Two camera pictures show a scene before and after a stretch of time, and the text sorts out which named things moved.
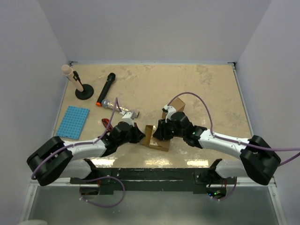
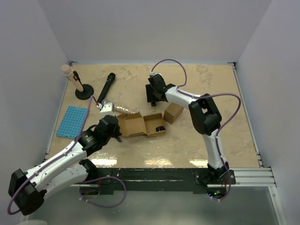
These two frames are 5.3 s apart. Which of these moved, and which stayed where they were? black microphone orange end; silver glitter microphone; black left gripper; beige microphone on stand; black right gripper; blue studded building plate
Moved: black right gripper; black left gripper
Stayed: blue studded building plate; beige microphone on stand; black microphone orange end; silver glitter microphone
